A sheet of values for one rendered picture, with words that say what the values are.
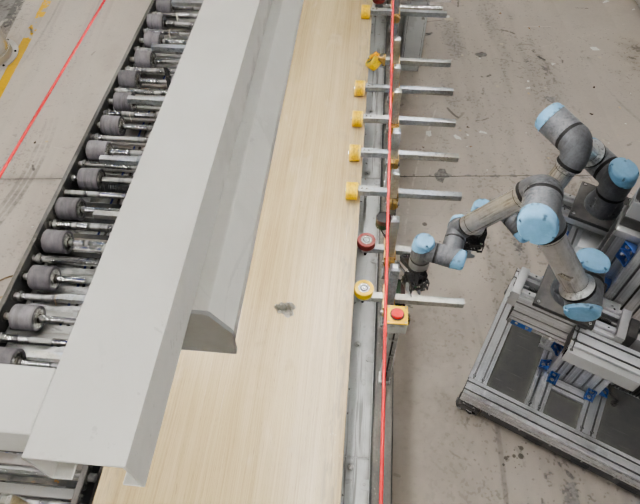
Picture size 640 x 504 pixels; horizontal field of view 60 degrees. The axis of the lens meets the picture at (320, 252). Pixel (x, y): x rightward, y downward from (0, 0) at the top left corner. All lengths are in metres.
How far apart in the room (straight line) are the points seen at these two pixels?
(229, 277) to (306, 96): 2.61
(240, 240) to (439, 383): 2.61
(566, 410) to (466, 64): 3.06
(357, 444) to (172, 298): 1.91
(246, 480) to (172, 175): 1.57
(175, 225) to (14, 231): 3.67
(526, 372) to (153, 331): 2.71
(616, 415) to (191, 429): 2.01
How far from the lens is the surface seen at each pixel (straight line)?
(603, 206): 2.56
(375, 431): 2.26
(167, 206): 0.51
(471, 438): 3.07
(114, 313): 0.46
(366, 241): 2.43
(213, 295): 0.54
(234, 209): 0.61
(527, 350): 3.11
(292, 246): 2.42
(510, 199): 1.92
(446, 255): 2.00
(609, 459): 3.00
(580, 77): 5.22
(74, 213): 2.89
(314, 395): 2.08
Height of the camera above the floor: 2.83
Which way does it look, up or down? 54 degrees down
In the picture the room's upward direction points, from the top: 1 degrees counter-clockwise
